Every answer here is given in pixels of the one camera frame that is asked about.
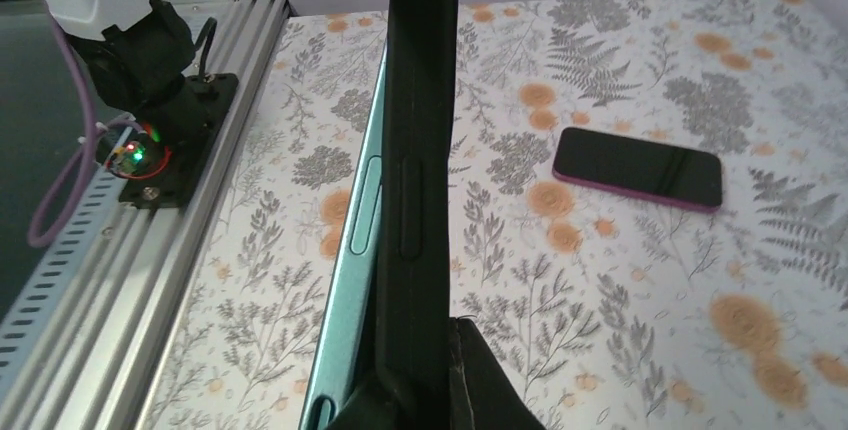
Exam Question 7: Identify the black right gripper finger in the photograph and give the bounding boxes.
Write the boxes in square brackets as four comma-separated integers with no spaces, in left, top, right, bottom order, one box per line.
[450,318,544,430]

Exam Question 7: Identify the black phone case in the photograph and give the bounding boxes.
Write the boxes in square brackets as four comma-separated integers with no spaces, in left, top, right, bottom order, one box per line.
[331,0,458,429]

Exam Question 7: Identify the teal green smartphone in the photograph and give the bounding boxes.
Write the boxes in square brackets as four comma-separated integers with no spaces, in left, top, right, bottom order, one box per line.
[299,54,387,430]

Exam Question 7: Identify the black smartphone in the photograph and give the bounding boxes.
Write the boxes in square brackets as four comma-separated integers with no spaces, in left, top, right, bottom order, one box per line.
[552,127,724,213]

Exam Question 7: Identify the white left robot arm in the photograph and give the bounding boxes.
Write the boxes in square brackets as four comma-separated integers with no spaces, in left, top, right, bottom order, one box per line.
[45,0,211,143]

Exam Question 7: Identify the floral patterned table mat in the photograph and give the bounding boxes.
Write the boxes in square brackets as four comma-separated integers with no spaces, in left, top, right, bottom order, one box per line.
[138,0,847,429]

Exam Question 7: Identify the aluminium rail base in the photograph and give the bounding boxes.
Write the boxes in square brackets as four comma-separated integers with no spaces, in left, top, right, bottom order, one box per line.
[1,0,290,429]

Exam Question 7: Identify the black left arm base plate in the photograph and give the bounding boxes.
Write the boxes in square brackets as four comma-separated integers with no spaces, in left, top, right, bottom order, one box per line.
[118,73,239,209]

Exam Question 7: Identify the slotted grey cable duct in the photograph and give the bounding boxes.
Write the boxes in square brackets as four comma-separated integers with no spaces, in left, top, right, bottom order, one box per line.
[1,171,125,393]

